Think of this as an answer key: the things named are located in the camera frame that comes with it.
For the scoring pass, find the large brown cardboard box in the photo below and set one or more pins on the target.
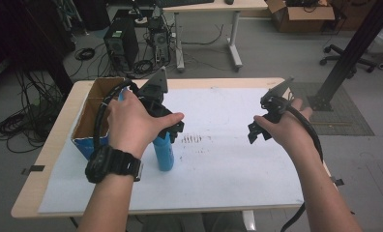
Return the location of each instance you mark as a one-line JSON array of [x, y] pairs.
[[300, 16]]

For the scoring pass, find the white paper mat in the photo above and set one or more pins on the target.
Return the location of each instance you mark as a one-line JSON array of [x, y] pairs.
[[218, 167]]

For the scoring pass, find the dark curtain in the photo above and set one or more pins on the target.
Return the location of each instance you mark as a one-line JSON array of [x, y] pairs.
[[22, 32]]

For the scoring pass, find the open grey computer case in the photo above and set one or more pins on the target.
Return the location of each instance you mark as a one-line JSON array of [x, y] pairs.
[[159, 38]]

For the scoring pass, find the black computer tower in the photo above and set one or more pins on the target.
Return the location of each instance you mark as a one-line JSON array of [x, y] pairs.
[[121, 43]]

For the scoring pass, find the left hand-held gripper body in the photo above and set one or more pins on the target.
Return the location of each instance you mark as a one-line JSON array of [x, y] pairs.
[[154, 96]]

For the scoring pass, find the person's left hand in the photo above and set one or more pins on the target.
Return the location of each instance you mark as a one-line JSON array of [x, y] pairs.
[[131, 125]]

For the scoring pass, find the person's legs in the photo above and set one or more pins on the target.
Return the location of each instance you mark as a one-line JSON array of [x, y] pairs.
[[192, 222]]

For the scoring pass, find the white table leg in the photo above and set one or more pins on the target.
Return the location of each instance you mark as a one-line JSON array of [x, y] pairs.
[[249, 221]]

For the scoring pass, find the black wrist watch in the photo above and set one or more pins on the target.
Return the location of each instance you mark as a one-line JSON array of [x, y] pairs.
[[112, 164]]

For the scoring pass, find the black tape strip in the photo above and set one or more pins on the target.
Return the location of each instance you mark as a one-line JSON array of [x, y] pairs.
[[35, 168]]

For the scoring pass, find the person's right hand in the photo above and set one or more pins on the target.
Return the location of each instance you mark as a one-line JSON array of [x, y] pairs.
[[286, 132]]

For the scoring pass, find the black keyboard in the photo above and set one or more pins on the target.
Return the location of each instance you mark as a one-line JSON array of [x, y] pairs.
[[183, 2]]

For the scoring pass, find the open cardboard box blue sides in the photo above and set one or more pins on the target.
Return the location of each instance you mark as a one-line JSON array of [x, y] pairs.
[[90, 116]]

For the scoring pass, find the black aluminium post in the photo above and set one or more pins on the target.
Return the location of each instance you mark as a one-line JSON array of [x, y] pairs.
[[354, 51]]

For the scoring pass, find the black office chair base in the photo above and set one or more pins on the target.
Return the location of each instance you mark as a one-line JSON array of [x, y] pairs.
[[344, 58]]

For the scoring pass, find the black computer mouse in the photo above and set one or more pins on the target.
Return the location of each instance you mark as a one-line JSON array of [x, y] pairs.
[[229, 1]]

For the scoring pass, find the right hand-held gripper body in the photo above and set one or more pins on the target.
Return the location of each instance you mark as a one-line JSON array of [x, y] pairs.
[[275, 103]]

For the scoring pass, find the black table clamp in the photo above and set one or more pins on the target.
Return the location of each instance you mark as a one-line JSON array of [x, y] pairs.
[[338, 181]]

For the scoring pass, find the grey floor mat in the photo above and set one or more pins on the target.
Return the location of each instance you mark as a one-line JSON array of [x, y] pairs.
[[344, 119]]

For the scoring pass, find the blue bottle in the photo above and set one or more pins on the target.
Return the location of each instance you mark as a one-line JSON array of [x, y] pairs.
[[163, 151]]

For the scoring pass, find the white-legged wooden desk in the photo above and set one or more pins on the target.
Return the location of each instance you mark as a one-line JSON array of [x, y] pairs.
[[212, 6]]

